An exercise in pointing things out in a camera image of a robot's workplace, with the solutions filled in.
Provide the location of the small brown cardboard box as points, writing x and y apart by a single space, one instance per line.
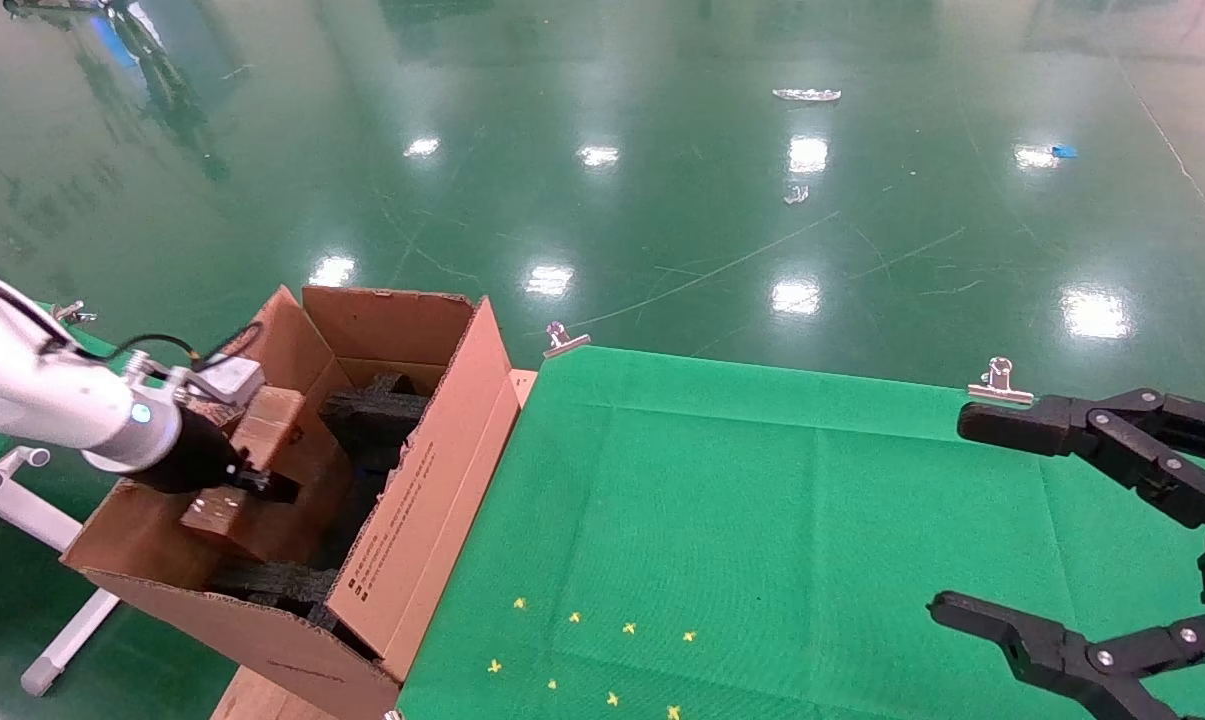
302 500

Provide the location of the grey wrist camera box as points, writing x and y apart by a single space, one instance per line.
230 380

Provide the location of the large open cardboard carton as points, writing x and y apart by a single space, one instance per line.
432 520

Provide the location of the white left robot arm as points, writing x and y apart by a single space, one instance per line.
22 390

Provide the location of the small grey floor litter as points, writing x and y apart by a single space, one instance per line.
797 195

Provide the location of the white tube frame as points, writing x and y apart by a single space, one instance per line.
67 640

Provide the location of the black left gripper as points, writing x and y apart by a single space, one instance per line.
192 460

